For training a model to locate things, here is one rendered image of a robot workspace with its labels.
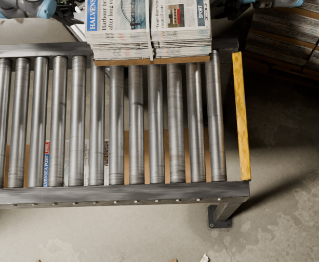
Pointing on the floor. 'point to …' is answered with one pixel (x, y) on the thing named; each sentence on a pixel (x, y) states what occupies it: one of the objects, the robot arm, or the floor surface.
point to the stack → (277, 24)
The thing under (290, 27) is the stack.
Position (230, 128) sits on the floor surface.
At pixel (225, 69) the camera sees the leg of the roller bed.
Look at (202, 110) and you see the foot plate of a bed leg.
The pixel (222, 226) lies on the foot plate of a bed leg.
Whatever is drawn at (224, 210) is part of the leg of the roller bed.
